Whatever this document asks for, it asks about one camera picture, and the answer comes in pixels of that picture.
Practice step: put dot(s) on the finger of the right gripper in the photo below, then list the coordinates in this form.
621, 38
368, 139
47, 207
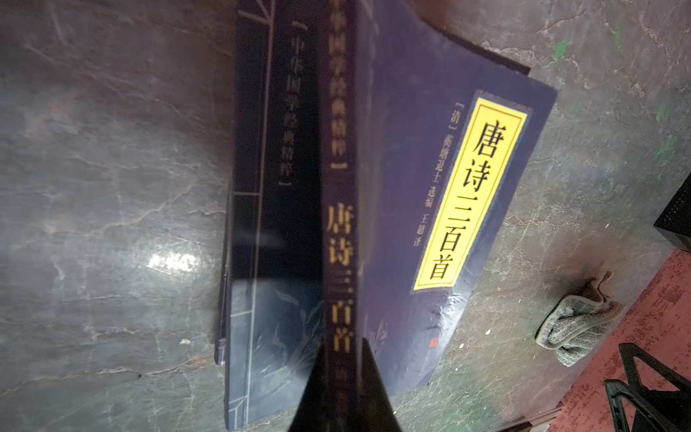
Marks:
635, 407

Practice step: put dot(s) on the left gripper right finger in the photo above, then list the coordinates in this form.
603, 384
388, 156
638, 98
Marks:
376, 412

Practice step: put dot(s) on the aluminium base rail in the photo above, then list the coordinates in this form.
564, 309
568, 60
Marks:
538, 423

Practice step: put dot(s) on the black mesh file holder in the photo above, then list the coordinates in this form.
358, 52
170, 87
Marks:
674, 222

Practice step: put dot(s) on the grey knitted cloth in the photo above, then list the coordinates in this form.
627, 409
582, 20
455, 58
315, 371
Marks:
578, 321

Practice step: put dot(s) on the blue book Tang poems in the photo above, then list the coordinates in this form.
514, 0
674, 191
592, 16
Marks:
423, 144

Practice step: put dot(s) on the blue book Zhuangzi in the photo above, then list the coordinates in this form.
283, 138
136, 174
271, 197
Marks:
270, 305

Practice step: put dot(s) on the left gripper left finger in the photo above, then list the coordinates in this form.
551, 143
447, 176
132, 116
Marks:
311, 415

